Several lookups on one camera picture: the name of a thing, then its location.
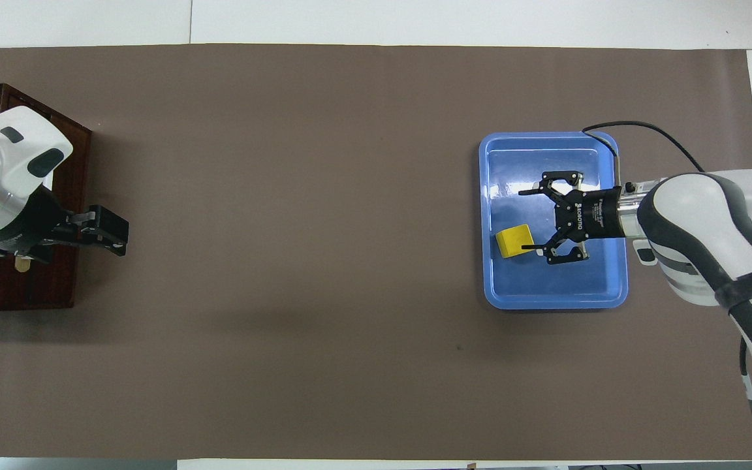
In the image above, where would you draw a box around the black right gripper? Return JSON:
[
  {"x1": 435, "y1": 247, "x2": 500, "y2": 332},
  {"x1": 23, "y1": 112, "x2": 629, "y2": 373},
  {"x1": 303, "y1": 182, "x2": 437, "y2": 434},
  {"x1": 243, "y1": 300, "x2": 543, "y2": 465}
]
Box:
[{"x1": 518, "y1": 171, "x2": 626, "y2": 265}]

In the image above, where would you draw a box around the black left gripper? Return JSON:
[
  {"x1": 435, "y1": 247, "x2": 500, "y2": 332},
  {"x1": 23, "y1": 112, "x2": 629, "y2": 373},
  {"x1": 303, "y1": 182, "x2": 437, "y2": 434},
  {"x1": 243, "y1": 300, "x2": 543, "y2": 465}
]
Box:
[{"x1": 0, "y1": 186, "x2": 130, "y2": 262}]

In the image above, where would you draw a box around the yellow cube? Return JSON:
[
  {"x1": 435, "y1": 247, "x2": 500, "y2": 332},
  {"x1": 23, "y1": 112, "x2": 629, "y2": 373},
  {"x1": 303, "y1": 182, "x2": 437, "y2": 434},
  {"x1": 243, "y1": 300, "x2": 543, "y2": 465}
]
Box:
[{"x1": 495, "y1": 224, "x2": 537, "y2": 259}]

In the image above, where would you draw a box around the dark brown wooden cabinet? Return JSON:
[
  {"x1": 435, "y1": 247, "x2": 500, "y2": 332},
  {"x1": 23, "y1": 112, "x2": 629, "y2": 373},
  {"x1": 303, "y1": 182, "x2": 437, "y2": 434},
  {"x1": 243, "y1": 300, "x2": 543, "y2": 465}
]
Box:
[{"x1": 0, "y1": 83, "x2": 93, "y2": 313}]

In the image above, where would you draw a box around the blue plastic tray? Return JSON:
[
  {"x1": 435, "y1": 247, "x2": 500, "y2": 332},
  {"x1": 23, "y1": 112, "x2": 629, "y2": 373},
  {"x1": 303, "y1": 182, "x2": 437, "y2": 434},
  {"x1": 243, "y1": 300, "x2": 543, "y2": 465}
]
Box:
[{"x1": 478, "y1": 132, "x2": 629, "y2": 310}]

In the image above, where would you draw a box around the brown paper table mat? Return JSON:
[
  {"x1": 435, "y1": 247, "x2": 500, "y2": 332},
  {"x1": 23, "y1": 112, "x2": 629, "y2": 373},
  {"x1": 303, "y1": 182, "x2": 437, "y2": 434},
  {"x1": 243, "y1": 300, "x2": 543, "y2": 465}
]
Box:
[{"x1": 0, "y1": 44, "x2": 752, "y2": 461}]

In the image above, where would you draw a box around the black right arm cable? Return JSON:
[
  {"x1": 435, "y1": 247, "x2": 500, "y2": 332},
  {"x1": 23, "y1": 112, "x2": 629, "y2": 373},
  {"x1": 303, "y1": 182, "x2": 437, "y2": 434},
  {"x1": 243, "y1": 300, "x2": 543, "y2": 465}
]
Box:
[{"x1": 582, "y1": 121, "x2": 752, "y2": 467}]

